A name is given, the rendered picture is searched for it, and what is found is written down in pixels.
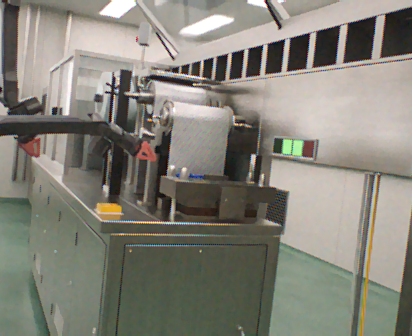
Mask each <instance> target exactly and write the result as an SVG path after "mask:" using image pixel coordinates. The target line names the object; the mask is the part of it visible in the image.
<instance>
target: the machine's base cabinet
mask: <svg viewBox="0 0 412 336"><path fill-rule="evenodd" d="M33 184H34V187H33V204H32V212H31V228H30V237H28V244H29V245H28V258H29V263H30V265H31V270H32V273H33V276H34V281H35V283H36V286H37V291H38V294H39V299H40V301H41V304H42V309H43V311H44V314H45V319H46V322H47V324H48V329H49V332H50V336H241V334H239V333H238V332H237V328H238V327H243V329H244V332H243V334H244V335H245V336H269V326H270V320H271V314H272V302H273V296H274V290H275V278H276V271H277V265H278V253H279V246H280V241H281V236H224V235H171V234H119V233H100V232H99V231H98V230H97V229H96V228H95V227H94V226H93V225H92V224H91V223H90V222H89V220H88V219H87V218H86V217H84V215H83V214H82V213H81V212H80V211H79V210H78V209H76V207H75V206H74V205H73V204H72V203H71V202H70V201H69V199H68V198H66V196H65V195H63V193H61V191H60V190H58V188H56V186H55V185H53V183H52V182H51V181H50V180H48V177H46V176H45V174H43V172H41V171H40V169H38V167H36V166H35V177H34V180H33Z"/></svg>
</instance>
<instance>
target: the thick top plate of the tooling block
mask: <svg viewBox="0 0 412 336"><path fill-rule="evenodd" d="M188 180H189V181H181V180H179V177H176V178H173V177H166V176H161V177H160V191H159V192H160V193H163V194H166V195H167V196H171V197H172V198H174V199H193V200H209V201H219V189H220V187H226V188H246V189H247V193H246V202H254V203H269V204H275V197H276V188H275V187H272V186H269V185H268V186H260V185H259V183H245V182H242V181H232V180H228V181H225V180H206V179H201V178H190V177H189V178H188Z"/></svg>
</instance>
